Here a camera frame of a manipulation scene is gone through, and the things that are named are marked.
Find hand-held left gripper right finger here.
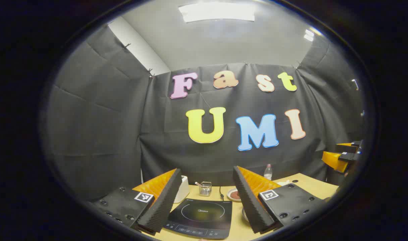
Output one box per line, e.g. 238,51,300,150
232,166,325,235

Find black backdrop cloth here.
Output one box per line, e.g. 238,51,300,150
45,25,367,201

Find black induction cooktop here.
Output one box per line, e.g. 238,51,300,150
164,198,233,240

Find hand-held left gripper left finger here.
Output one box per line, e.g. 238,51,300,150
90,168,183,235

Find round white plate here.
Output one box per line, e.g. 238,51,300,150
227,187,242,202

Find white toaster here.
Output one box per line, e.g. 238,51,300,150
174,175,190,204

